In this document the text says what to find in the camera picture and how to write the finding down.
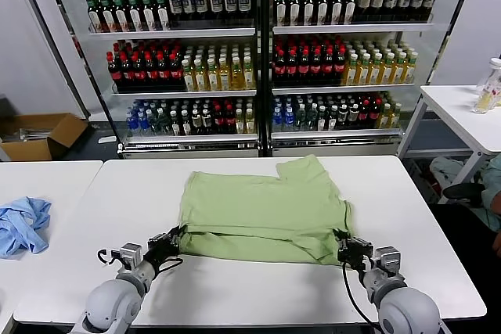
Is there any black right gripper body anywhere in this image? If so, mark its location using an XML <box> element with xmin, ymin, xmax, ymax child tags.
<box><xmin>338</xmin><ymin>243</ymin><xmax>375</xmax><ymax>272</ymax></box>

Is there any clear glass bottle white cap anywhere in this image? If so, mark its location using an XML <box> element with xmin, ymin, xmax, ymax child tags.
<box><xmin>472</xmin><ymin>58</ymin><xmax>501</xmax><ymax>115</ymax></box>

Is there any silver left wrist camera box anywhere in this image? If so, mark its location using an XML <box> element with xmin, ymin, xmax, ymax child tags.
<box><xmin>96</xmin><ymin>243</ymin><xmax>142</xmax><ymax>269</ymax></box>

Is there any light green printed t-shirt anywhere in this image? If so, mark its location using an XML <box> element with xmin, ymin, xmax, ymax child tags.
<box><xmin>178</xmin><ymin>153</ymin><xmax>355</xmax><ymax>265</ymax></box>

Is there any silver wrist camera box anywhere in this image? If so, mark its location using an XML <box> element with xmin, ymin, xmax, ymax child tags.
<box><xmin>96</xmin><ymin>243</ymin><xmax>142</xmax><ymax>269</ymax></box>
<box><xmin>373</xmin><ymin>246</ymin><xmax>402</xmax><ymax>272</ymax></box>

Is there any crumpled light blue shirt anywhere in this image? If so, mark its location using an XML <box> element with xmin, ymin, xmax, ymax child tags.
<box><xmin>0</xmin><ymin>196</ymin><xmax>53</xmax><ymax>260</ymax></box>

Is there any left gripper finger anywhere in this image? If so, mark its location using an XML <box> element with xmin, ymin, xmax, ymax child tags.
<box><xmin>170</xmin><ymin>232</ymin><xmax>189</xmax><ymax>255</ymax></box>
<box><xmin>150</xmin><ymin>225</ymin><xmax>186</xmax><ymax>244</ymax></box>

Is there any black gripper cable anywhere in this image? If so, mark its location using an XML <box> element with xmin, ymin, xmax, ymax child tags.
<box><xmin>341</xmin><ymin>262</ymin><xmax>380</xmax><ymax>329</ymax></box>
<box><xmin>156</xmin><ymin>256</ymin><xmax>184</xmax><ymax>272</ymax></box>

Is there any yellow tea bottle green cap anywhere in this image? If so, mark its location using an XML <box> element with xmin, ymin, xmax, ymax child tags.
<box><xmin>218</xmin><ymin>57</ymin><xmax>232</xmax><ymax>92</ymax></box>
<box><xmin>380</xmin><ymin>53</ymin><xmax>394</xmax><ymax>85</ymax></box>
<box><xmin>369</xmin><ymin>53</ymin><xmax>382</xmax><ymax>85</ymax></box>
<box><xmin>404</xmin><ymin>52</ymin><xmax>416</xmax><ymax>84</ymax></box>
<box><xmin>356</xmin><ymin>54</ymin><xmax>369</xmax><ymax>86</ymax></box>
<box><xmin>194</xmin><ymin>58</ymin><xmax>207</xmax><ymax>92</ymax></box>
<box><xmin>344</xmin><ymin>54</ymin><xmax>358</xmax><ymax>86</ymax></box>
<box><xmin>182</xmin><ymin>59</ymin><xmax>196</xmax><ymax>92</ymax></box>
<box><xmin>243</xmin><ymin>56</ymin><xmax>256</xmax><ymax>91</ymax></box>
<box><xmin>230</xmin><ymin>56</ymin><xmax>244</xmax><ymax>92</ymax></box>
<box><xmin>392</xmin><ymin>52</ymin><xmax>405</xmax><ymax>85</ymax></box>
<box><xmin>206</xmin><ymin>58</ymin><xmax>219</xmax><ymax>92</ymax></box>

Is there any green cap white label bottle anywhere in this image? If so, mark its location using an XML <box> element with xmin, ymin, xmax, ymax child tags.
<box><xmin>288</xmin><ymin>0</ymin><xmax>302</xmax><ymax>26</ymax></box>
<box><xmin>315</xmin><ymin>0</ymin><xmax>330</xmax><ymax>26</ymax></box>
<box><xmin>127</xmin><ymin>0</ymin><xmax>144</xmax><ymax>32</ymax></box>
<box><xmin>99</xmin><ymin>0</ymin><xmax>117</xmax><ymax>33</ymax></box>
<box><xmin>140</xmin><ymin>0</ymin><xmax>157</xmax><ymax>32</ymax></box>
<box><xmin>154</xmin><ymin>0</ymin><xmax>171</xmax><ymax>31</ymax></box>
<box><xmin>344</xmin><ymin>0</ymin><xmax>359</xmax><ymax>25</ymax></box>
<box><xmin>275</xmin><ymin>0</ymin><xmax>289</xmax><ymax>26</ymax></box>
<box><xmin>113</xmin><ymin>0</ymin><xmax>130</xmax><ymax>33</ymax></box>
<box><xmin>330</xmin><ymin>0</ymin><xmax>344</xmax><ymax>26</ymax></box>
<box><xmin>86</xmin><ymin>0</ymin><xmax>103</xmax><ymax>33</ymax></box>
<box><xmin>301</xmin><ymin>0</ymin><xmax>316</xmax><ymax>26</ymax></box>

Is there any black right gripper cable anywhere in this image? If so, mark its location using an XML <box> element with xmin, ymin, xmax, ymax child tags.
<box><xmin>341</xmin><ymin>262</ymin><xmax>380</xmax><ymax>329</ymax></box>

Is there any pale crumpled cloth pile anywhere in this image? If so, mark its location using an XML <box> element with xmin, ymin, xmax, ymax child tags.
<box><xmin>429</xmin><ymin>156</ymin><xmax>477</xmax><ymax>194</ymax></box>

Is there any open brown cardboard box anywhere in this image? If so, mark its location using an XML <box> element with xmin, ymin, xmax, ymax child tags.
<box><xmin>0</xmin><ymin>113</ymin><xmax>90</xmax><ymax>162</ymax></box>

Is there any white side table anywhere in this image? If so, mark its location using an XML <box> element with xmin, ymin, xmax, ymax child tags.
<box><xmin>397</xmin><ymin>84</ymin><xmax>501</xmax><ymax>194</ymax></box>

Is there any white cooler shelf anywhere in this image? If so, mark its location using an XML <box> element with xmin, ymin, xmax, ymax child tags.
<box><xmin>123</xmin><ymin>133</ymin><xmax>259</xmax><ymax>143</ymax></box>
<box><xmin>88</xmin><ymin>27</ymin><xmax>258</xmax><ymax>40</ymax></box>
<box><xmin>272</xmin><ymin>83</ymin><xmax>416</xmax><ymax>95</ymax></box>
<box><xmin>272</xmin><ymin>128</ymin><xmax>402</xmax><ymax>140</ymax></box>
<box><xmin>272</xmin><ymin>23</ymin><xmax>435</xmax><ymax>35</ymax></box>
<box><xmin>111</xmin><ymin>89</ymin><xmax>258</xmax><ymax>99</ymax></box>

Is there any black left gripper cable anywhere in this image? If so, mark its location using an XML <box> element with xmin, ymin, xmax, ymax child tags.
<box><xmin>156</xmin><ymin>256</ymin><xmax>184</xmax><ymax>272</ymax></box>

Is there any grey metal rods bundle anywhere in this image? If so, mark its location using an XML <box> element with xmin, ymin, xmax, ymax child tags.
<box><xmin>2</xmin><ymin>127</ymin><xmax>54</xmax><ymax>142</ymax></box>

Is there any black chair seat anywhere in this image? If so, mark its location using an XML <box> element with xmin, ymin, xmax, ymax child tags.
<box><xmin>444</xmin><ymin>181</ymin><xmax>486</xmax><ymax>207</ymax></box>

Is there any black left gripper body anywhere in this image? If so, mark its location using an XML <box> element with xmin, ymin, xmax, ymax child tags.
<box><xmin>142</xmin><ymin>240</ymin><xmax>176</xmax><ymax>271</ymax></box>

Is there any seated person in green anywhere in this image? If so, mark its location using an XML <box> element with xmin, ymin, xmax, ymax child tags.
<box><xmin>479</xmin><ymin>153</ymin><xmax>501</xmax><ymax>259</ymax></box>

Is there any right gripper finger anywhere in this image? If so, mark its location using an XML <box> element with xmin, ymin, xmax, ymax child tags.
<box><xmin>346</xmin><ymin>235</ymin><xmax>373</xmax><ymax>251</ymax></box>
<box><xmin>333</xmin><ymin>228</ymin><xmax>348</xmax><ymax>252</ymax></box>

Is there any red cap cola bottle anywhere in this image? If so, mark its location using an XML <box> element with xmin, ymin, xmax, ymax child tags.
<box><xmin>144</xmin><ymin>51</ymin><xmax>157</xmax><ymax>91</ymax></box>
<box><xmin>297</xmin><ymin>48</ymin><xmax>311</xmax><ymax>85</ymax></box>
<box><xmin>323</xmin><ymin>48</ymin><xmax>336</xmax><ymax>85</ymax></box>
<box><xmin>273</xmin><ymin>48</ymin><xmax>287</xmax><ymax>85</ymax></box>
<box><xmin>169</xmin><ymin>51</ymin><xmax>183</xmax><ymax>91</ymax></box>
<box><xmin>156</xmin><ymin>51</ymin><xmax>170</xmax><ymax>91</ymax></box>
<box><xmin>132</xmin><ymin>51</ymin><xmax>145</xmax><ymax>91</ymax></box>
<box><xmin>334</xmin><ymin>48</ymin><xmax>348</xmax><ymax>85</ymax></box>
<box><xmin>120</xmin><ymin>51</ymin><xmax>133</xmax><ymax>91</ymax></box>
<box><xmin>286</xmin><ymin>48</ymin><xmax>299</xmax><ymax>85</ymax></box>
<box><xmin>107</xmin><ymin>51</ymin><xmax>121</xmax><ymax>91</ymax></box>
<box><xmin>310</xmin><ymin>48</ymin><xmax>323</xmax><ymax>85</ymax></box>

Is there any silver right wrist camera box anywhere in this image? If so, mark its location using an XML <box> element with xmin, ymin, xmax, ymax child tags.
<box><xmin>373</xmin><ymin>246</ymin><xmax>402</xmax><ymax>272</ymax></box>

